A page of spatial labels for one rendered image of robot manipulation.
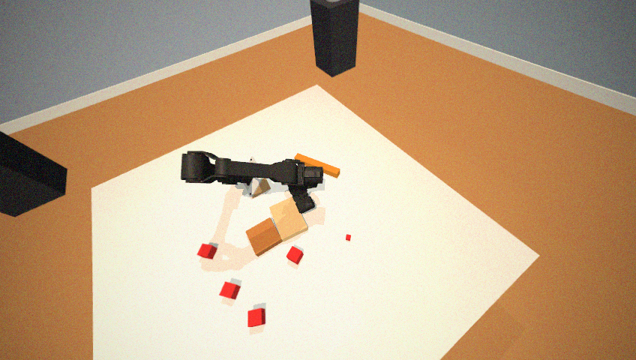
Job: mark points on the orange rectangular bar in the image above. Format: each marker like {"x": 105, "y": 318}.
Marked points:
{"x": 310, "y": 162}

